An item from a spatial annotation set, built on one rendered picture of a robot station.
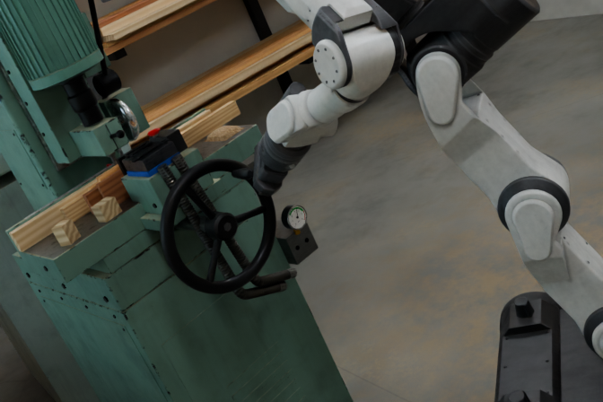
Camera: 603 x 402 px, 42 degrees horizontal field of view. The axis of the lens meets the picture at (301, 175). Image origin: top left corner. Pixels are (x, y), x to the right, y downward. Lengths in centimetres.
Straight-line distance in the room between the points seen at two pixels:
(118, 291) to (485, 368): 107
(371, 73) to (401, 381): 134
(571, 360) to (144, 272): 101
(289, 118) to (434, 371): 120
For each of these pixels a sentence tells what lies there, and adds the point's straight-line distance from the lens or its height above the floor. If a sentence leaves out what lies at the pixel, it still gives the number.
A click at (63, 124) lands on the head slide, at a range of 199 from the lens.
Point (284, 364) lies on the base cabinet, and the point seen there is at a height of 33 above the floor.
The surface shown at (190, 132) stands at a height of 93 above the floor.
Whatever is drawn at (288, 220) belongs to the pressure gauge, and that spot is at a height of 67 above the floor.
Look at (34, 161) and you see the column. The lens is 207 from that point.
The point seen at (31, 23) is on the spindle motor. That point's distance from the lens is 182.
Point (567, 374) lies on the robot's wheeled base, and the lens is 197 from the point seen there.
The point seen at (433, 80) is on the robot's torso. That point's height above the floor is 95.
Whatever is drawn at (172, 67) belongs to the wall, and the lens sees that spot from 455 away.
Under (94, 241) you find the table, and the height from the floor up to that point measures 88.
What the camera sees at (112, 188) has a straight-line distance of 185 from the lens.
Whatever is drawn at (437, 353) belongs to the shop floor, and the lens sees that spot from 246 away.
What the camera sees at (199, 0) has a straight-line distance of 410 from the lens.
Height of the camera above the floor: 140
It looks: 19 degrees down
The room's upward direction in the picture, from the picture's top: 24 degrees counter-clockwise
